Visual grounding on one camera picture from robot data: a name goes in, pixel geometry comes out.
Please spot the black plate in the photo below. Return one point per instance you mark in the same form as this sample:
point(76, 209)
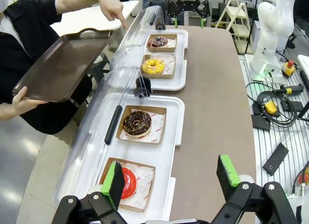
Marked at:
point(293, 105)

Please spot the cardboard box of yellow donut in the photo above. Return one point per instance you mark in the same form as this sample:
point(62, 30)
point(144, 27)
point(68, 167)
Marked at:
point(157, 76)

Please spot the person's left hand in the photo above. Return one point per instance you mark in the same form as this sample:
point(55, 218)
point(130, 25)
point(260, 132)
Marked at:
point(113, 8)

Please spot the person's right hand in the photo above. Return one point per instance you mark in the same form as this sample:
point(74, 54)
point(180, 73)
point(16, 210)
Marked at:
point(20, 104)

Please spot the black lid hinge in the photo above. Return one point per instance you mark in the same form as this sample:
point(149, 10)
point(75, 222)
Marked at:
point(142, 82)
point(159, 26)
point(143, 91)

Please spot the clear plastic display lid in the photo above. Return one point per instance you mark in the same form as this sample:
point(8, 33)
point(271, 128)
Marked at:
point(91, 127)
point(135, 33)

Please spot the brown plastic serving tray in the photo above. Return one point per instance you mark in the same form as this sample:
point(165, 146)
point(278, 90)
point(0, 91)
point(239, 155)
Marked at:
point(60, 64)

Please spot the person in black shirt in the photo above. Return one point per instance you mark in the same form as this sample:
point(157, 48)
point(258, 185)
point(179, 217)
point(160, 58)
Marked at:
point(31, 23)

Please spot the printed white paper liner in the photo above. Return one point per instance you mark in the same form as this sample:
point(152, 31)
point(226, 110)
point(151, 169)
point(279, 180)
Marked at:
point(157, 127)
point(170, 64)
point(144, 185)
point(172, 43)

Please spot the red glazed donut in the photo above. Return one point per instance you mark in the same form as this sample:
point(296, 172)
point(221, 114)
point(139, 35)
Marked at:
point(130, 183)

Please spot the cardboard box of red donut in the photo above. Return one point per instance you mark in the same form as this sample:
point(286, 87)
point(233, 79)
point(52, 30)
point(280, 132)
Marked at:
point(135, 208)

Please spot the cardboard box of dark donut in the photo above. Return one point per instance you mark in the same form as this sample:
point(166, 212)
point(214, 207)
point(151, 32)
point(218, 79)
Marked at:
point(160, 50)

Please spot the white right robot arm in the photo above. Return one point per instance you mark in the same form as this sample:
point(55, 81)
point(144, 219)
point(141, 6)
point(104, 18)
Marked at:
point(277, 16)

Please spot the white table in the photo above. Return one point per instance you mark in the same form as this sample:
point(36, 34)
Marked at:
point(84, 18)

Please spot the white display tray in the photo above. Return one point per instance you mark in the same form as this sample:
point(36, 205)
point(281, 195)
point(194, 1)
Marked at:
point(169, 161)
point(179, 72)

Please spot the yellow red stop button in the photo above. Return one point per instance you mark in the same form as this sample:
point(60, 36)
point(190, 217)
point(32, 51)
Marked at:
point(305, 175)

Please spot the white step ladder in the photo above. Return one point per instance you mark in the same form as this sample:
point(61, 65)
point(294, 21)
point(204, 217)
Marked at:
point(240, 33)

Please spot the yellow emergency stop box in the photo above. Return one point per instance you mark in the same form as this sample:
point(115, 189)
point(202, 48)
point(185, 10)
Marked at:
point(288, 70)

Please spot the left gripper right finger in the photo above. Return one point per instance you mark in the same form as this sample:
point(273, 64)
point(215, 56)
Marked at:
point(229, 175)

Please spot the person's right forearm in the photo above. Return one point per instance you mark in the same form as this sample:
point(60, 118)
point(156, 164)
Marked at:
point(6, 111)

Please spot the black flat panel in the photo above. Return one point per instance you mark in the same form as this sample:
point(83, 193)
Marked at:
point(275, 158)

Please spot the chocolate donut with orange sprinkles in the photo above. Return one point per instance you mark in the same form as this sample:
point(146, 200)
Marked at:
point(130, 127)

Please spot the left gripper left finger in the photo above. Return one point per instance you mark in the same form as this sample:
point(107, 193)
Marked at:
point(113, 185)

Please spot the yellow glazed donut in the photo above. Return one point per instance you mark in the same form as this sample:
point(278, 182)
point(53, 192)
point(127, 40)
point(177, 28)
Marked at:
point(147, 68)

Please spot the dark donut with white sprinkles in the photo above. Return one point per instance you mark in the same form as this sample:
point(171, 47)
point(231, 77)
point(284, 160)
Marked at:
point(154, 44)

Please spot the cardboard box of chocolate donut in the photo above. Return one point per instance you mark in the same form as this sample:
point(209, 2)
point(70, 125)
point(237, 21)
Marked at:
point(140, 142)

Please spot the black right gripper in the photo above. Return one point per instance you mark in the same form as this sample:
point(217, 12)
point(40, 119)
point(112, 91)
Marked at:
point(189, 4)

